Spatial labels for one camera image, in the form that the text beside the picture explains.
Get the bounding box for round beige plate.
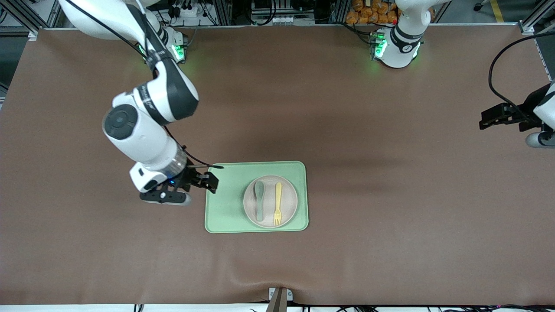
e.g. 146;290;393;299
243;175;299;229

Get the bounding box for brown table mat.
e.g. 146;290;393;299
0;24;555;306

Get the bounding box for metal table clamp bracket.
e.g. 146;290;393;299
269;287;294;312

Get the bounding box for pile of orange items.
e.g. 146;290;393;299
346;0;435;25

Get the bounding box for white power strip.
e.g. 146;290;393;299
171;3;205;19

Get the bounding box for light green rectangular tray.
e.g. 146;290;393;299
205;161;309;234

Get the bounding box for green plastic spoon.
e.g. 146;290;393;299
254;181;266;221

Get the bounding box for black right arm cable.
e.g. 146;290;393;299
65;0;225;170

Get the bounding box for yellow plastic fork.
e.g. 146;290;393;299
274;182;283;226

